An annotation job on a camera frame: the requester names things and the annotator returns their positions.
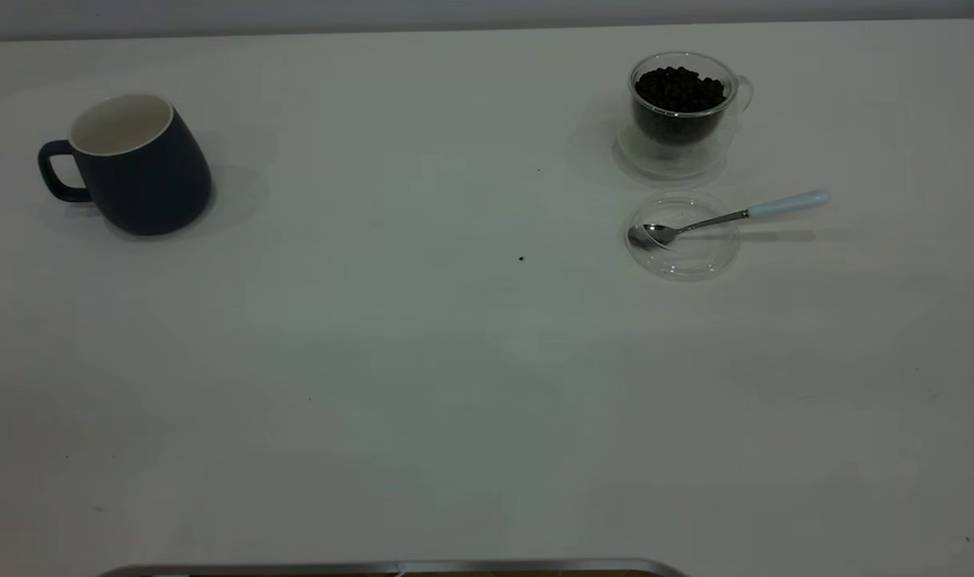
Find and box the clear round glass lid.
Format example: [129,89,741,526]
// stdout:
[624,192,742,282]

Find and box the clear glass cup with handle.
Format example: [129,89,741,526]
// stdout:
[615,51,754,182]

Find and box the pile of coffee beans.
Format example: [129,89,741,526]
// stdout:
[634,66,728,145]

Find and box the dark blue-grey ceramic mug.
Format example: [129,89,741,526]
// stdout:
[38,93,213,236]

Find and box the metal spoon light blue handle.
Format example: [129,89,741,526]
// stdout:
[628,189,831,250]

